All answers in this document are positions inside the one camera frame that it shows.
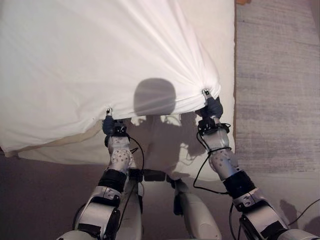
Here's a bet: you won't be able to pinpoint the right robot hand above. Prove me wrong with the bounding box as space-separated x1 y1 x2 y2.
195 88 224 119

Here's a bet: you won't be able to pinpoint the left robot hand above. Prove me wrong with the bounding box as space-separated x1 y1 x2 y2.
101 106 116 137

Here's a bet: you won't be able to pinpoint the white bed sheet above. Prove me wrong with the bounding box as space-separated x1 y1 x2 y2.
0 0 223 158

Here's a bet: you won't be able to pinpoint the white mattress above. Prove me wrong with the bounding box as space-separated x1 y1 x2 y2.
0 0 238 182

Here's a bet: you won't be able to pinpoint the grey woven rug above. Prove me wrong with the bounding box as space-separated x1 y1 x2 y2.
235 0 320 174

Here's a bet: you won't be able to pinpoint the silver robot body and legs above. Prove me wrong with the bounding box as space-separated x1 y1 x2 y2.
119 168 223 240

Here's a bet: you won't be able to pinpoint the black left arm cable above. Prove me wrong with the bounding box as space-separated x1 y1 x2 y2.
124 133 146 177

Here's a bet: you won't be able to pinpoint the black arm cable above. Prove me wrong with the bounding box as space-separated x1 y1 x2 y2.
192 124 237 240
124 133 146 177

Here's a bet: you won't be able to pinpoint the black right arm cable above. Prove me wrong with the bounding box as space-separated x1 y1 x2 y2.
192 124 237 240

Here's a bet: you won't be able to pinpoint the thin black floor cable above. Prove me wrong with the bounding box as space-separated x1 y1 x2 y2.
287 198 320 227

